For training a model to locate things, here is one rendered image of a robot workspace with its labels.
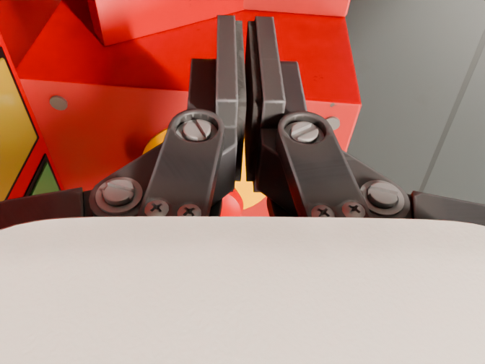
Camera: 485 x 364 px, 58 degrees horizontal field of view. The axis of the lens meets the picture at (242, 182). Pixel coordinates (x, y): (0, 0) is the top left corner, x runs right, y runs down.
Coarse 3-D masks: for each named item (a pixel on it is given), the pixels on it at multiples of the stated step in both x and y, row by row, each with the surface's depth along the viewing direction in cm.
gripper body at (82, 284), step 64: (0, 256) 6; (64, 256) 6; (128, 256) 6; (192, 256) 6; (256, 256) 6; (320, 256) 7; (384, 256) 7; (448, 256) 7; (0, 320) 6; (64, 320) 6; (128, 320) 6; (192, 320) 6; (256, 320) 6; (320, 320) 6; (384, 320) 6; (448, 320) 6
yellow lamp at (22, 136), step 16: (0, 64) 18; (0, 80) 18; (0, 96) 18; (16, 96) 19; (0, 112) 18; (16, 112) 19; (0, 128) 18; (16, 128) 19; (32, 128) 21; (0, 144) 18; (16, 144) 19; (32, 144) 21; (0, 160) 18; (16, 160) 19; (0, 176) 18; (16, 176) 19; (0, 192) 18
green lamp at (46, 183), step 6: (48, 168) 23; (42, 174) 22; (48, 174) 23; (42, 180) 22; (48, 180) 23; (54, 180) 23; (36, 186) 21; (42, 186) 22; (48, 186) 23; (54, 186) 24; (36, 192) 21; (42, 192) 22; (48, 192) 23
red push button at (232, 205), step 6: (234, 192) 21; (222, 198) 21; (228, 198) 21; (234, 198) 21; (240, 198) 22; (222, 204) 21; (228, 204) 21; (234, 204) 21; (240, 204) 22; (222, 210) 21; (228, 210) 21; (234, 210) 21; (240, 210) 22; (222, 216) 22; (228, 216) 22; (234, 216) 22
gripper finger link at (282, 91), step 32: (256, 32) 12; (256, 64) 11; (288, 64) 12; (256, 96) 10; (288, 96) 11; (256, 128) 10; (256, 160) 11; (352, 160) 10; (288, 192) 10; (384, 192) 9
